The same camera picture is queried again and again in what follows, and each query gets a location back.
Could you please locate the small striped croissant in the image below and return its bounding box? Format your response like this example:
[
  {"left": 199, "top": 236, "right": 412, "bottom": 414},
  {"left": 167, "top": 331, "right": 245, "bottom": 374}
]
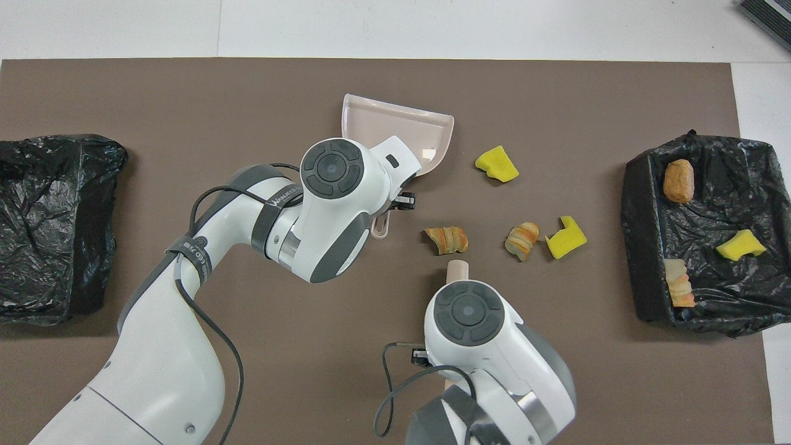
[
  {"left": 665, "top": 259, "right": 696, "bottom": 308},
  {"left": 425, "top": 226, "right": 469, "bottom": 256},
  {"left": 505, "top": 221, "right": 540, "bottom": 262}
]

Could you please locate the beige plastic dustpan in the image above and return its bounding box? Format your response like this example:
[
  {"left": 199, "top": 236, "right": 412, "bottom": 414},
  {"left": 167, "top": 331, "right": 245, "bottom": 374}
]
[{"left": 342, "top": 93, "right": 455, "bottom": 240}]

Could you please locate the notched yellow sponge piece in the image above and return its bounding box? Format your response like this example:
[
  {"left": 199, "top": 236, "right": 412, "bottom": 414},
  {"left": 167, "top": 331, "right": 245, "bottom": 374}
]
[{"left": 544, "top": 215, "right": 588, "bottom": 260}]

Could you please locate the brown bread roll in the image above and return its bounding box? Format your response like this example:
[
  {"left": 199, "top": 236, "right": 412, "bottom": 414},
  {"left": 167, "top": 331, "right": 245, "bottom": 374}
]
[{"left": 664, "top": 159, "right": 695, "bottom": 204}]

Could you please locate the black bag lined bin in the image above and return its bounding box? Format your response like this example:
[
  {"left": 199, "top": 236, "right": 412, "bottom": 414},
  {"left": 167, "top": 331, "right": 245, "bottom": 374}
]
[
  {"left": 0, "top": 134, "right": 129, "bottom": 326},
  {"left": 621, "top": 130, "right": 791, "bottom": 338}
]

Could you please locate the brown table mat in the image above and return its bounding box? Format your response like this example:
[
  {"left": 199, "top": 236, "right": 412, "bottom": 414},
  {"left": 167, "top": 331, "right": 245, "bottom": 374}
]
[{"left": 0, "top": 58, "right": 774, "bottom": 445}]

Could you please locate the dark ribbed panel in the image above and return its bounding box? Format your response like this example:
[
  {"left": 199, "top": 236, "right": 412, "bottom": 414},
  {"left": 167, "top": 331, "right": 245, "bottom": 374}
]
[{"left": 737, "top": 0, "right": 791, "bottom": 53}]

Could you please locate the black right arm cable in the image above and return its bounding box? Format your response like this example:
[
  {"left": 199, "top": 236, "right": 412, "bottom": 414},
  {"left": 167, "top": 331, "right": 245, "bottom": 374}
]
[{"left": 373, "top": 342, "right": 480, "bottom": 439}]

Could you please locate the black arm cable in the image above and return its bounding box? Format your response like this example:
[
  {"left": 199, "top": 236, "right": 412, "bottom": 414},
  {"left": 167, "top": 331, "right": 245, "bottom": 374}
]
[
  {"left": 373, "top": 342, "right": 480, "bottom": 439},
  {"left": 173, "top": 163, "right": 310, "bottom": 445}
]

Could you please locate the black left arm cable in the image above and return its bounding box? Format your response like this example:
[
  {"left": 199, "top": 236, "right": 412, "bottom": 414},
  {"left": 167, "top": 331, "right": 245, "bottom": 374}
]
[{"left": 173, "top": 163, "right": 310, "bottom": 445}]

